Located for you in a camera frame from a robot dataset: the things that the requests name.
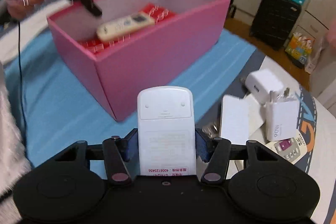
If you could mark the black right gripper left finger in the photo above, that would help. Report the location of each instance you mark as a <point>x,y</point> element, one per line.
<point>76,179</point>

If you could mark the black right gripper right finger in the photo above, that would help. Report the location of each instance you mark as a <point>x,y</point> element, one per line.
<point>256,179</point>

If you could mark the beige remote purple button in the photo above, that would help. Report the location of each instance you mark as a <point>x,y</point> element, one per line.
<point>293,149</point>

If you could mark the white 90W charger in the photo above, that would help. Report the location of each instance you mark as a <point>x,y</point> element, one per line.
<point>281,111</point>

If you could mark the beige remote control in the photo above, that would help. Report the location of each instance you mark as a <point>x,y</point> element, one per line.
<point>120,27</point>

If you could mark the white charger cube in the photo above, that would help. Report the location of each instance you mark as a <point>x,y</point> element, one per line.
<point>261,82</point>

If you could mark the white remote control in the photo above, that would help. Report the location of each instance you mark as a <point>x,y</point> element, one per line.
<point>166,132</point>

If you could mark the pink storage box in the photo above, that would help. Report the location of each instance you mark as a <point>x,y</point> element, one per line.
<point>152,57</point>

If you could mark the white fluffy blanket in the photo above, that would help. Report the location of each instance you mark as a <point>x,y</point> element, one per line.
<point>14,163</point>

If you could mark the red glasses-print paper bag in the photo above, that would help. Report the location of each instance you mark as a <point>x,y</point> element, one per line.
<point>158,13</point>

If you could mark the colourful gift bag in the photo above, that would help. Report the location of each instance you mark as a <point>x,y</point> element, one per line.
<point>299,48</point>

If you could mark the black suitcase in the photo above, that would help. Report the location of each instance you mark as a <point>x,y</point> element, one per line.
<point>274,21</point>

